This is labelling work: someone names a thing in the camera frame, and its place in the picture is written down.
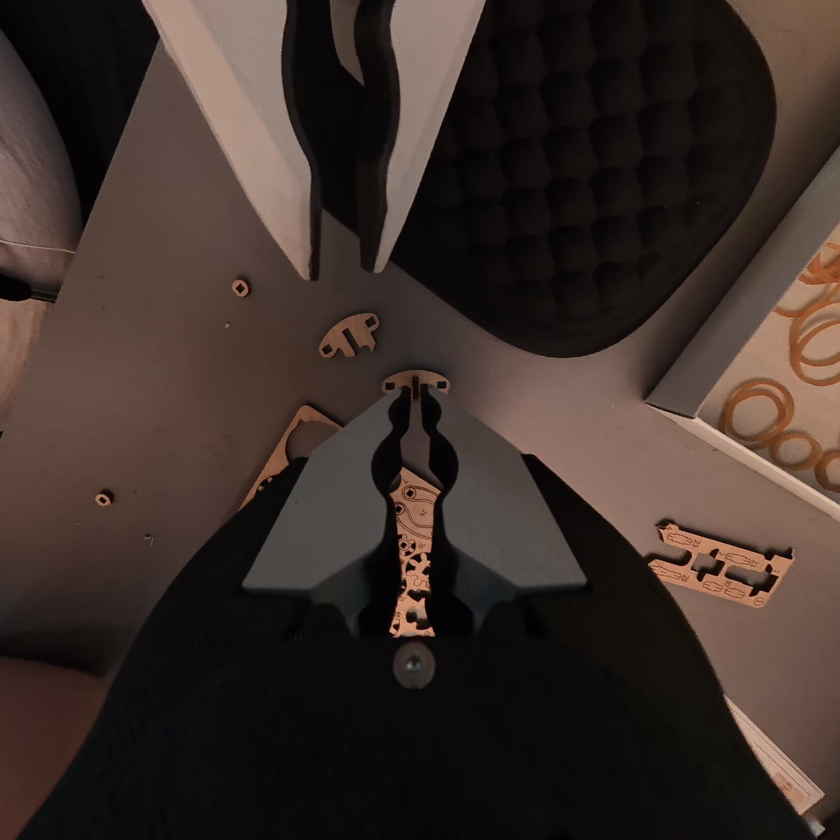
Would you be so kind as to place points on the printed instruction booklet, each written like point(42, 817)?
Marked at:
point(774, 761)

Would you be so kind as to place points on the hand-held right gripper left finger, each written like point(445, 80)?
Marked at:
point(315, 525)

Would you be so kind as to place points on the large plywood parts sheet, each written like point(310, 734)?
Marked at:
point(410, 499)

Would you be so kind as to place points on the white cardboard tray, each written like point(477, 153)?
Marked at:
point(722, 315)

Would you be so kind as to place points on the black padded wrist rest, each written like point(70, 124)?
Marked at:
point(590, 197)

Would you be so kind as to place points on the wooden rings in tray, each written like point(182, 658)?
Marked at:
point(754, 384)

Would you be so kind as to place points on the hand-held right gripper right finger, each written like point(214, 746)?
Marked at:
point(512, 525)

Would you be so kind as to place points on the curved wooden model part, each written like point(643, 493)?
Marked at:
point(430, 379)
point(364, 331)

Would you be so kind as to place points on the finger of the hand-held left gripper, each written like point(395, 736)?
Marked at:
point(229, 79)
point(439, 52)

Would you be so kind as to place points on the small plywood frame offcut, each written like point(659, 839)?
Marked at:
point(682, 539)

